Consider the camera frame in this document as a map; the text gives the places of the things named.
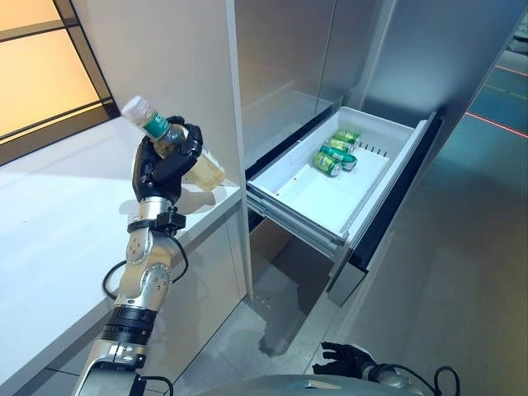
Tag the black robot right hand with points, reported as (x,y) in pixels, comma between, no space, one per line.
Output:
(350,363)

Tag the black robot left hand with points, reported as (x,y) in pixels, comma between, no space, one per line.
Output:
(165,177)

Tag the yellow tea bottle green label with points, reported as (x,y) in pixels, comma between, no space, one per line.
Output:
(156,125)

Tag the fridge drawer with white bin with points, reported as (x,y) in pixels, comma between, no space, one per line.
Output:
(330,194)

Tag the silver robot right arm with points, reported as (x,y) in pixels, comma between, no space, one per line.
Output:
(392,373)

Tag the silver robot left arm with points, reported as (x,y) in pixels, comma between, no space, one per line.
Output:
(144,284)

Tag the steel fridge drawer front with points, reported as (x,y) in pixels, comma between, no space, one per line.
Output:
(288,255)

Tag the stainless steel fridge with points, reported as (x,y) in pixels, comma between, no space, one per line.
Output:
(280,49)

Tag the grey robot torso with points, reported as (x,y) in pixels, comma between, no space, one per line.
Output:
(268,388)

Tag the white counter cabinet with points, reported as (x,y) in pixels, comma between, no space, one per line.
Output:
(214,255)

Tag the tall white cabinet panel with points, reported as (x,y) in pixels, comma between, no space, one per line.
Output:
(173,62)

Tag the green drink can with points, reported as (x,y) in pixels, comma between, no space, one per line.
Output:
(340,144)
(336,152)
(348,136)
(323,161)

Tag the tall steel side panel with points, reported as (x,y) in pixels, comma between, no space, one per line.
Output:
(433,53)

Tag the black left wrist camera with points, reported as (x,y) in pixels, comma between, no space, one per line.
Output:
(171,220)

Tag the dark window frame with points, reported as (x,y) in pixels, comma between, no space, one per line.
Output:
(90,62)

